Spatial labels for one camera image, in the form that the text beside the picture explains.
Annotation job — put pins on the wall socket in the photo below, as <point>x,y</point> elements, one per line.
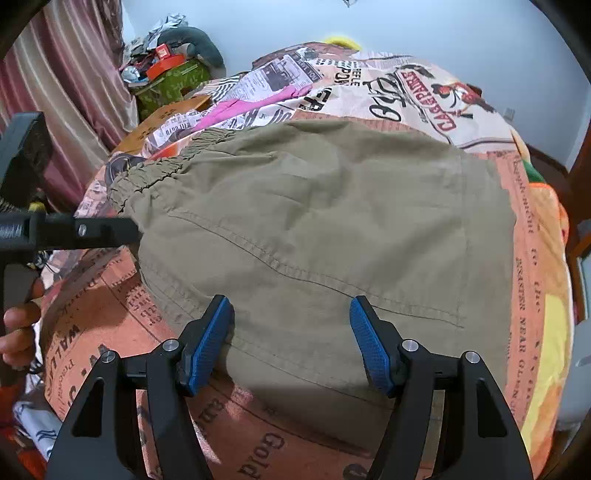
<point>509,114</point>

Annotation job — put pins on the khaki pants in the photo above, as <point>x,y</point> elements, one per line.
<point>323,221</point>

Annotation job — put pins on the striped curtain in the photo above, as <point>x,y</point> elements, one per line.
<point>69,69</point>

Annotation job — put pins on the orange box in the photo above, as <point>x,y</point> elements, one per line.
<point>166,65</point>

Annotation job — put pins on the green storage box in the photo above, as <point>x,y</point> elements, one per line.
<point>175,77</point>

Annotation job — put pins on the small red box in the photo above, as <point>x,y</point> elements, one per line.
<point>162,50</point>

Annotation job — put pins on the pink cloth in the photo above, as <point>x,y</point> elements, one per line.
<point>231,110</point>

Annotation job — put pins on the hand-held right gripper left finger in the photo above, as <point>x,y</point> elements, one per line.
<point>210,346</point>

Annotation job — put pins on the white printed cloth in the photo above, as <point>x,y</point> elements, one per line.
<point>37,429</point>

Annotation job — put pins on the grey plush toy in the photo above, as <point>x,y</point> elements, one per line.
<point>203,41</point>

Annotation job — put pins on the pile of clothes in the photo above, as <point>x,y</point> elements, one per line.
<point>143,50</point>

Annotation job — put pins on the person's left hand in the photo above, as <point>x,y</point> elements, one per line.
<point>21,318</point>

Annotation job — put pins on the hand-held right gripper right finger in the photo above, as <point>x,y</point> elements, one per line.
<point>374,346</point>

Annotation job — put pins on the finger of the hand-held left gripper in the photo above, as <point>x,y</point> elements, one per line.
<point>92,230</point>

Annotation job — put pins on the bamboo lap board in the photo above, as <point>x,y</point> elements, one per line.
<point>159,115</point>

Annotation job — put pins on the printed blanket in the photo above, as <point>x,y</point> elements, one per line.
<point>461,115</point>

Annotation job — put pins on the yellow foam tube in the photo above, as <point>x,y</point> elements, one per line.
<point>342,39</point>

